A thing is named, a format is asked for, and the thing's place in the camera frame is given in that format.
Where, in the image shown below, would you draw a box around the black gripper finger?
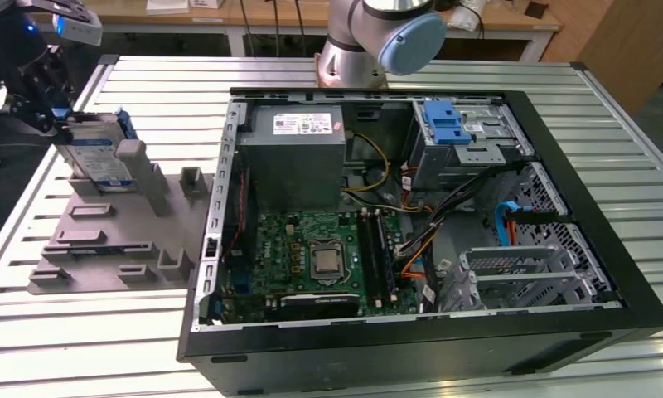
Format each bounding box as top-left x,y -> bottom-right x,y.
21,45 -> 74,144
0,82 -> 49,134

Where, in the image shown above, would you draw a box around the hard disk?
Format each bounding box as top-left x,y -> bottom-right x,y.
37,105 -> 139,194

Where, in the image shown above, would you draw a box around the black power wire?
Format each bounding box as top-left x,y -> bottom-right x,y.
510,211 -> 574,227

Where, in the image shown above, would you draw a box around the metal disk bay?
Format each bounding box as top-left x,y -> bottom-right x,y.
439,244 -> 612,312

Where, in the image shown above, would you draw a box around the wooden desk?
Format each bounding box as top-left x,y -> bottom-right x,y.
95,0 -> 564,57

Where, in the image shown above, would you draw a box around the grey parts rack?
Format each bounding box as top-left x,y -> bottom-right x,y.
25,139 -> 216,296

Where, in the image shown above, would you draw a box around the grey power supply unit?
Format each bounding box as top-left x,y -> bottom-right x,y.
236,103 -> 347,212

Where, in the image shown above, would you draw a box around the green motherboard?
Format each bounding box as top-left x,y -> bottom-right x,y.
219,209 -> 420,323

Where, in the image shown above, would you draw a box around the CPU socket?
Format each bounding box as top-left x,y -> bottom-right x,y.
306,238 -> 347,287

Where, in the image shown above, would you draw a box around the silver CPU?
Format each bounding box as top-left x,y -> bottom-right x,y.
311,248 -> 343,277

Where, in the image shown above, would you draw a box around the black RAM slot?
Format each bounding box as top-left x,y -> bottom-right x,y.
358,209 -> 380,306
375,211 -> 399,302

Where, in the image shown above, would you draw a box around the black graphics card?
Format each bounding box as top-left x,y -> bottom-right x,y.
263,292 -> 360,320

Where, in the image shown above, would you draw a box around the blue drive latch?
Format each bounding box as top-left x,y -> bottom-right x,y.
423,99 -> 474,146

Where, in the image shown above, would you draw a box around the metal optical drive cage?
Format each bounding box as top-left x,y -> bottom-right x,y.
407,99 -> 535,192

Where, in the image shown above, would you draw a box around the black open PC case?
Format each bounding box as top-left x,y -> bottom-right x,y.
175,85 -> 663,397

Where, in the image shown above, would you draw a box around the brown wooden cabinet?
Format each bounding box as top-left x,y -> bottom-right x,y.
540,0 -> 663,119

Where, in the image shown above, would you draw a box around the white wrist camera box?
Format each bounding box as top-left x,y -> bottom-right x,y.
51,0 -> 103,46

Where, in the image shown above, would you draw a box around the yellow wires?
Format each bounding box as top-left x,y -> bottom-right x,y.
339,131 -> 391,194

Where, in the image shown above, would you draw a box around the black cable bundle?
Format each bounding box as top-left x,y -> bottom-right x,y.
396,165 -> 510,266

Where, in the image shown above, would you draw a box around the orange wires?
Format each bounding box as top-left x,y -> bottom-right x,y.
399,231 -> 438,279

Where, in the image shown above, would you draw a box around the blue flat data wire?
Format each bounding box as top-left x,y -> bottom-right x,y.
491,200 -> 534,250

